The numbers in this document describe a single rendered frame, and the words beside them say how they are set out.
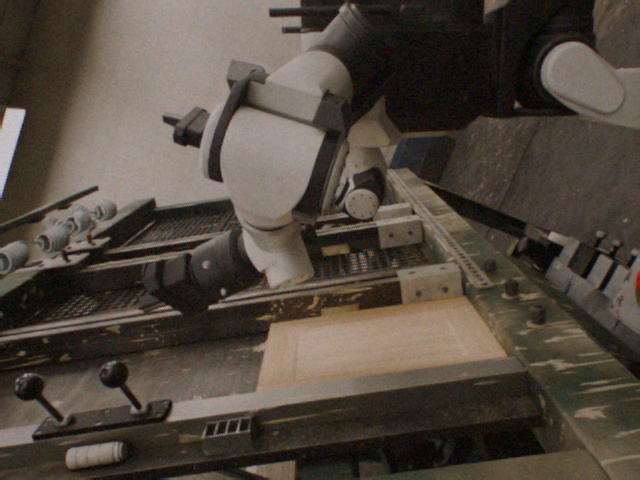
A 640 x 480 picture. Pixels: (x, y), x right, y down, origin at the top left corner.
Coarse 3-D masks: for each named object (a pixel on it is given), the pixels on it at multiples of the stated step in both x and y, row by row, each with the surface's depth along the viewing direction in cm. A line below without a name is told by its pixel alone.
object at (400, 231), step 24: (48, 216) 165; (408, 216) 165; (336, 240) 162; (360, 240) 162; (384, 240) 162; (408, 240) 162; (48, 264) 164; (72, 264) 163; (120, 264) 166; (144, 264) 164; (72, 288) 166; (96, 288) 166; (120, 288) 166
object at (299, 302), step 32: (288, 288) 121; (320, 288) 119; (352, 288) 116; (384, 288) 116; (416, 288) 116; (448, 288) 116; (96, 320) 122; (128, 320) 118; (160, 320) 118; (192, 320) 118; (224, 320) 118; (256, 320) 118; (288, 320) 118; (0, 352) 120; (32, 352) 120; (64, 352) 120; (96, 352) 120
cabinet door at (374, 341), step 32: (320, 320) 115; (352, 320) 113; (384, 320) 111; (416, 320) 109; (448, 320) 106; (480, 320) 104; (288, 352) 103; (320, 352) 102; (352, 352) 100; (384, 352) 98; (416, 352) 96; (448, 352) 94; (480, 352) 92; (288, 384) 92
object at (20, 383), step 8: (24, 376) 78; (32, 376) 78; (16, 384) 77; (24, 384) 77; (32, 384) 77; (40, 384) 78; (16, 392) 77; (24, 392) 77; (32, 392) 77; (40, 392) 78; (24, 400) 77; (40, 400) 80; (48, 408) 82; (56, 416) 84; (64, 416) 85; (72, 416) 86; (56, 424) 85; (64, 424) 85
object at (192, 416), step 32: (320, 384) 86; (352, 384) 85; (384, 384) 83; (416, 384) 82; (448, 384) 81; (480, 384) 81; (512, 384) 81; (192, 416) 83; (224, 416) 83; (256, 416) 83; (288, 416) 83; (320, 416) 83; (352, 416) 83; (0, 448) 84; (32, 448) 84; (64, 448) 84; (128, 448) 84
